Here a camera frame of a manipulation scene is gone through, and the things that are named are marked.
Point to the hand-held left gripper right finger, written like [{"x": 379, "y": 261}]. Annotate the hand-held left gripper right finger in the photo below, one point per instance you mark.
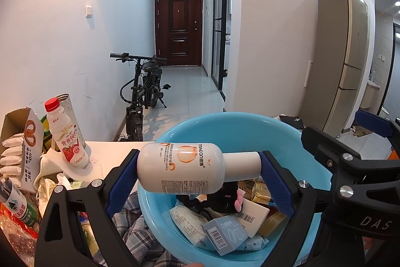
[{"x": 279, "y": 185}]

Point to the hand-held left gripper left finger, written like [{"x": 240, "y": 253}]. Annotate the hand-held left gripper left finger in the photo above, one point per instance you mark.
[{"x": 120, "y": 192}]

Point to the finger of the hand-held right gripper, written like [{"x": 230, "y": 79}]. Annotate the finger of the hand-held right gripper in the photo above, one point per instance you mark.
[{"x": 325, "y": 148}]

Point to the white lotion bottle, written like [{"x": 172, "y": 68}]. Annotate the white lotion bottle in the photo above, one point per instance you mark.
[{"x": 178, "y": 167}]

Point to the blue plastic basin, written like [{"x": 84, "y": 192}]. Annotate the blue plastic basin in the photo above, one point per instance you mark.
[{"x": 200, "y": 132}]

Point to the yellow foil snack packets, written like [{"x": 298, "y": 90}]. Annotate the yellow foil snack packets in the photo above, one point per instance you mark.
[{"x": 261, "y": 193}]

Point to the round orange tin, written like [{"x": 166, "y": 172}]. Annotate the round orange tin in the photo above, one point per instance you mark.
[{"x": 273, "y": 223}]

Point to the grey plaid cloth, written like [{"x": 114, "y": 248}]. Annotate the grey plaid cloth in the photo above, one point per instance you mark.
[{"x": 137, "y": 226}]

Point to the white barcode box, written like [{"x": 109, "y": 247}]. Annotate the white barcode box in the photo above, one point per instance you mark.
[{"x": 251, "y": 215}]

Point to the blue chair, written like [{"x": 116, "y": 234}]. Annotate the blue chair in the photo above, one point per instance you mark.
[{"x": 373, "y": 123}]

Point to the black plush with pink paws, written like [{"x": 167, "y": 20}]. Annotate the black plush with pink paws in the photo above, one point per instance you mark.
[{"x": 223, "y": 199}]

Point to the printed white tissue pack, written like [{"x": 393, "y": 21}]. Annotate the printed white tissue pack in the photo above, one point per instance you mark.
[{"x": 253, "y": 243}]

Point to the wooden vanity cabinet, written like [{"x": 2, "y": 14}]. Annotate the wooden vanity cabinet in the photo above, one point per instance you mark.
[{"x": 368, "y": 91}]

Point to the crumpled white tissue paper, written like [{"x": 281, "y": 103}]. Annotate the crumpled white tissue paper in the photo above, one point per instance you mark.
[{"x": 53, "y": 167}]

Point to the small blue-grey barcode box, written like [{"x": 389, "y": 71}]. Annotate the small blue-grey barcode box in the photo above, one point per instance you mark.
[{"x": 223, "y": 234}]

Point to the white wet wipes packet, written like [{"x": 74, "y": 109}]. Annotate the white wet wipes packet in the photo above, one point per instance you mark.
[{"x": 187, "y": 224}]

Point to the red cap milk drink bottle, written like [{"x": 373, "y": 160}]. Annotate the red cap milk drink bottle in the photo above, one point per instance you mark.
[{"x": 67, "y": 138}]

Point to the beige refrigerator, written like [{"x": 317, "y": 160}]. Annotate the beige refrigerator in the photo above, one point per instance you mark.
[{"x": 340, "y": 60}]

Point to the yellow green carton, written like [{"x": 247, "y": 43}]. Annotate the yellow green carton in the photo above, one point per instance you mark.
[{"x": 48, "y": 138}]

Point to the open metal tin can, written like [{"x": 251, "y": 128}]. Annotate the open metal tin can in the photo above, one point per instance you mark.
[{"x": 73, "y": 110}]

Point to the black electric bike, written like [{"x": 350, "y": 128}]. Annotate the black electric bike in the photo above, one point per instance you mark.
[{"x": 142, "y": 91}]

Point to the green label water bottle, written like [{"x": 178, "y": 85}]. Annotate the green label water bottle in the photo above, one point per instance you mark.
[{"x": 17, "y": 204}]

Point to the cardboard pretzel snack box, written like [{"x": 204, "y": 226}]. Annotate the cardboard pretzel snack box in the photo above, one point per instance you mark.
[{"x": 29, "y": 135}]

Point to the clear plastic bag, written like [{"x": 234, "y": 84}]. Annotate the clear plastic bag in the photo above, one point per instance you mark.
[{"x": 17, "y": 240}]

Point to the black shoes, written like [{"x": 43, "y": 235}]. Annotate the black shoes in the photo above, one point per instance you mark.
[{"x": 166, "y": 86}]

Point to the row of white snack packets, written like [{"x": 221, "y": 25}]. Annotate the row of white snack packets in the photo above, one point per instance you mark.
[{"x": 11, "y": 154}]

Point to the black framed glass sliding door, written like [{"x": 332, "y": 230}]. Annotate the black framed glass sliding door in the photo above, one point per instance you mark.
[{"x": 220, "y": 23}]

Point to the dark red entrance door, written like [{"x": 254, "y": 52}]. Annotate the dark red entrance door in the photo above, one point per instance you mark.
[{"x": 178, "y": 26}]

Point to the white wall switch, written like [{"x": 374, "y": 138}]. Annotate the white wall switch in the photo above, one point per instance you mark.
[{"x": 89, "y": 11}]

